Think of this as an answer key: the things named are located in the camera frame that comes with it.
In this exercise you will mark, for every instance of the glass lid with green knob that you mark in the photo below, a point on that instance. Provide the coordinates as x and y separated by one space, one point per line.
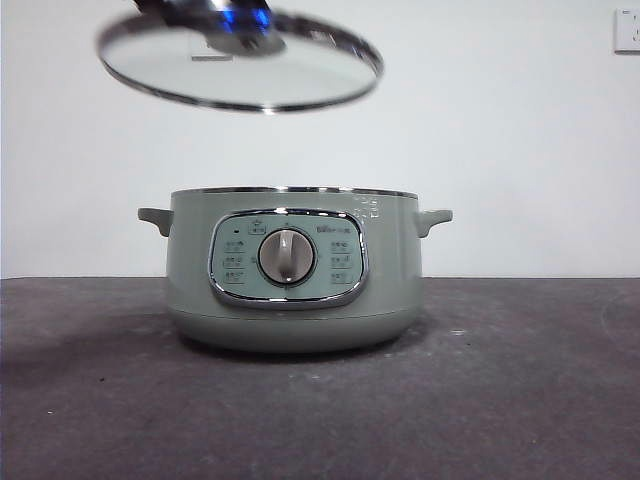
165 55

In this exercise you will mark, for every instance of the pale green electric cooking pot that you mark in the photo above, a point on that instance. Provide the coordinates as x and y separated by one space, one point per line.
390 260

